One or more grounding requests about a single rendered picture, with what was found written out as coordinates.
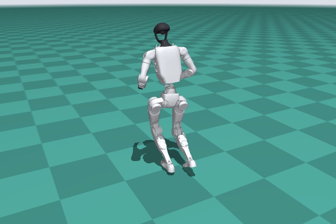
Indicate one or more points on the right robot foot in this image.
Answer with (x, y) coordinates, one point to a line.
(191, 163)

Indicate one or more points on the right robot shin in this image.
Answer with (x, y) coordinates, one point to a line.
(183, 145)

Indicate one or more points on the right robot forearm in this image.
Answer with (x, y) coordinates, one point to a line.
(184, 75)

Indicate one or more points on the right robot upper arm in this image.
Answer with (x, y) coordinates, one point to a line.
(188, 61)

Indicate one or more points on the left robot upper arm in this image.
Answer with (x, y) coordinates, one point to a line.
(146, 62)

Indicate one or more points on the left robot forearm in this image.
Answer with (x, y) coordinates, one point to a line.
(141, 85)

